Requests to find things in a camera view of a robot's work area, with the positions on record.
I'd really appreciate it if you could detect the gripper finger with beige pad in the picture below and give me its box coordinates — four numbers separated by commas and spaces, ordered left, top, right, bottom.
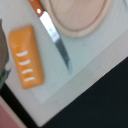
0, 19, 10, 89

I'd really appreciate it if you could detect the round wooden plate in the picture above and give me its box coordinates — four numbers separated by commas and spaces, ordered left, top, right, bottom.
45, 0, 112, 37

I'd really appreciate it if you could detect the woven beige placemat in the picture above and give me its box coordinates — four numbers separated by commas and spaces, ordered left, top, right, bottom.
0, 0, 128, 126

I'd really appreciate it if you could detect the knife with orange handle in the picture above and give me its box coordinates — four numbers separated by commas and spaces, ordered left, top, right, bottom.
28, 0, 72, 73

